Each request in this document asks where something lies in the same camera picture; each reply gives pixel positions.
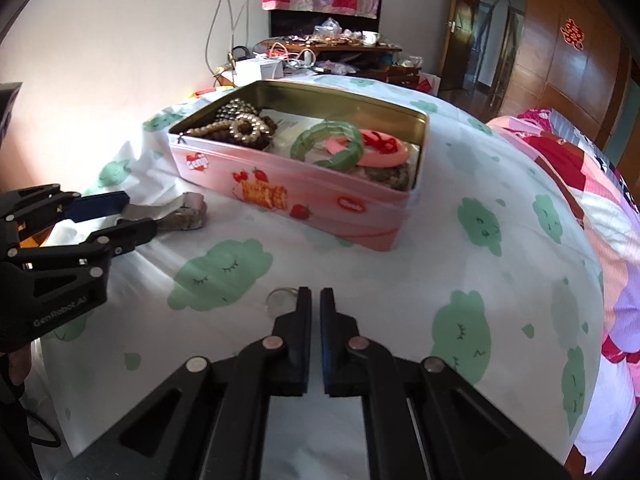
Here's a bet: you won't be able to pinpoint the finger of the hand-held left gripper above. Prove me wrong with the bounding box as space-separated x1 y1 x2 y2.
4 184 131 226
5 217 159 273

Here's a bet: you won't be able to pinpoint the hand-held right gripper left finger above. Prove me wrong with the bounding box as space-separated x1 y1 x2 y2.
60 286 313 480

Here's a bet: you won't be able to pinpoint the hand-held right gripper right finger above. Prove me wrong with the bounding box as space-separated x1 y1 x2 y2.
319 287 571 480

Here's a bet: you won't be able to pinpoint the silver mesh band watch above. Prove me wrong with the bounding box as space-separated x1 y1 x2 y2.
117 192 208 232

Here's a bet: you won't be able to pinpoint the pink tin box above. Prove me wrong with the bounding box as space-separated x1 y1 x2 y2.
167 80 431 252

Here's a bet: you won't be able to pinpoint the brown wooden bead bracelet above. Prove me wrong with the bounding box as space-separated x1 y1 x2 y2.
177 117 280 146

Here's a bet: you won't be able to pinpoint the cream pearl necklace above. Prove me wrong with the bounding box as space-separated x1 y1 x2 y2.
227 112 275 152

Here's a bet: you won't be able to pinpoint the green jade bangle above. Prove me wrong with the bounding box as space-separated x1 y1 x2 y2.
291 121 365 168

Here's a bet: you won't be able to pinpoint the pink bangle with red string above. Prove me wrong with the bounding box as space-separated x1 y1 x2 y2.
320 129 412 168

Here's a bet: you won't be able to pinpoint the person's left forearm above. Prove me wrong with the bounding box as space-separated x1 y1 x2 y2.
0 350 32 401

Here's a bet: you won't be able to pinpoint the white sheet with green prints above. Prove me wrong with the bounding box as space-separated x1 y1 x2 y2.
25 74 606 480

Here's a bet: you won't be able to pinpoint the white printed leaflet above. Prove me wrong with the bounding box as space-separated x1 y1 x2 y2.
260 107 326 161

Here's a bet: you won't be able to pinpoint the white cardboard box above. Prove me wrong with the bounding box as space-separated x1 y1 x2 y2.
234 58 283 86

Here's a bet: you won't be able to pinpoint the black television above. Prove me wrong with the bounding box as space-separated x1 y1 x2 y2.
270 7 381 46

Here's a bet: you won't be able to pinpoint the dark wooden cabinet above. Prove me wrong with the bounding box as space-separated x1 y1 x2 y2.
215 35 423 91

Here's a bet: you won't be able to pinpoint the colourful patchwork quilt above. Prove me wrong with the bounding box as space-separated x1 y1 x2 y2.
487 107 640 476

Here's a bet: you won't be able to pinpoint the wooden door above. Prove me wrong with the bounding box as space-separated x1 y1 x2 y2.
440 0 481 106

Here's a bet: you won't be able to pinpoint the brown wooden wardrobe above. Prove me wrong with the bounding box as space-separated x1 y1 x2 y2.
500 0 631 161

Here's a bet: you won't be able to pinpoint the red paper-cut decal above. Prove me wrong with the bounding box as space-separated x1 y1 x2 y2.
561 17 586 51

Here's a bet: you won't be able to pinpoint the black cable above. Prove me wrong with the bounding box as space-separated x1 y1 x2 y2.
20 410 63 453

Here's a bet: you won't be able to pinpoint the black hanging cables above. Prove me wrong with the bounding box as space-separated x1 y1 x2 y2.
205 0 251 76

